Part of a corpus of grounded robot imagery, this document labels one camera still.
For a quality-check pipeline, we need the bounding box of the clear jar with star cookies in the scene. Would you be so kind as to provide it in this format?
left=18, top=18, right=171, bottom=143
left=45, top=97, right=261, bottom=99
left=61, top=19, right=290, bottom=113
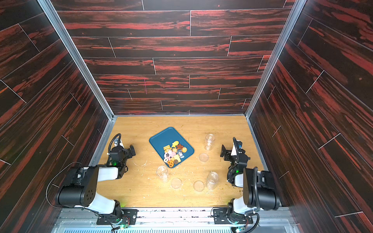
left=204, top=134, right=215, bottom=150

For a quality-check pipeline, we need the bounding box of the clear jar lid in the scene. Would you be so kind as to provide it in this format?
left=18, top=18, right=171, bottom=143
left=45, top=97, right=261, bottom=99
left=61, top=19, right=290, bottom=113
left=171, top=178, right=182, bottom=189
left=193, top=181, right=205, bottom=192
left=198, top=153, right=209, bottom=163

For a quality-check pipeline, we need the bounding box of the clear jar with pink cookies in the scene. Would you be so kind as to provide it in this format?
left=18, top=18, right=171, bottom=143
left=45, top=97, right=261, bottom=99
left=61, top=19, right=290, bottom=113
left=206, top=171, right=219, bottom=190

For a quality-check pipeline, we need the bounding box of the clear jar with yellow cookies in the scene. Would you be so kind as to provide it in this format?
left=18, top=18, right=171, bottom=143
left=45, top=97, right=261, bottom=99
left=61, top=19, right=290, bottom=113
left=156, top=166, right=169, bottom=183

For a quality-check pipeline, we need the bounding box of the brown pretzel cookie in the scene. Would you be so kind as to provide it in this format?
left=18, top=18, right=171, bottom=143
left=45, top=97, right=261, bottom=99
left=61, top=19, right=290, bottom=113
left=167, top=161, right=174, bottom=168

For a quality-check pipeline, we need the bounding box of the yellow fish shaped cookie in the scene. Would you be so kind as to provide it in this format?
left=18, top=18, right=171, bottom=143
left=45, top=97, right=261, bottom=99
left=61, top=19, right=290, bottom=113
left=172, top=141, right=179, bottom=148

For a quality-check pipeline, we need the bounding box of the pale yellow rectangular biscuit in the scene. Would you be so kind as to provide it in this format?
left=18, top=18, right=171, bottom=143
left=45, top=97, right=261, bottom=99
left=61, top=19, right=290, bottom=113
left=173, top=155, right=181, bottom=163

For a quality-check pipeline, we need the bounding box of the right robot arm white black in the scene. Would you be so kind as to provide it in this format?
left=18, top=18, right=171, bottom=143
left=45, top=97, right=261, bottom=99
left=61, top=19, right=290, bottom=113
left=213, top=145, right=280, bottom=224

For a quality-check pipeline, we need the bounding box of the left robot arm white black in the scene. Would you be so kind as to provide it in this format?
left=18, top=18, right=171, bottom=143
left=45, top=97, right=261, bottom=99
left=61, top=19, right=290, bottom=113
left=56, top=145, right=136, bottom=225

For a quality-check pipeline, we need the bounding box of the teal plastic tray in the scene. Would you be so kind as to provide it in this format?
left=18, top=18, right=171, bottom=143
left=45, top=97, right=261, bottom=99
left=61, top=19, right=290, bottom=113
left=149, top=127, right=195, bottom=169

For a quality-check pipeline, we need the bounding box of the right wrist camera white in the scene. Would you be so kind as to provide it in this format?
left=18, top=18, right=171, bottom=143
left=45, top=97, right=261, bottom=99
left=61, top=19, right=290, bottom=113
left=231, top=137, right=242, bottom=156

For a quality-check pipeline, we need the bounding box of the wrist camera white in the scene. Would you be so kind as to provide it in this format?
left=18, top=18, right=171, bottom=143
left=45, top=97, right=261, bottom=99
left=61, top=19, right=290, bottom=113
left=231, top=137, right=242, bottom=156
left=113, top=139, right=124, bottom=150

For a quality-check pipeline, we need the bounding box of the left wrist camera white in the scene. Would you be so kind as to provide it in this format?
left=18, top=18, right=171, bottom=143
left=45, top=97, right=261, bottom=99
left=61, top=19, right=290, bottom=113
left=113, top=139, right=124, bottom=150

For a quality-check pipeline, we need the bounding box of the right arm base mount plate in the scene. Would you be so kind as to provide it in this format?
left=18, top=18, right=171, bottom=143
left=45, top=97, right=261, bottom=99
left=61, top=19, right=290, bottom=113
left=210, top=207, right=253, bottom=225

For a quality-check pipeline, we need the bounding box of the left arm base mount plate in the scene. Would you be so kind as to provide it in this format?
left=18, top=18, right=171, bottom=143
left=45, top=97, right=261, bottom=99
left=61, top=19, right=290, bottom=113
left=96, top=208, right=138, bottom=226

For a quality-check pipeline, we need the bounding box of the aluminium front rail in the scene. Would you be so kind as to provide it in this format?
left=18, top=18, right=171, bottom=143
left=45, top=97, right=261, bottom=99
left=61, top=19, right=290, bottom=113
left=52, top=207, right=299, bottom=233

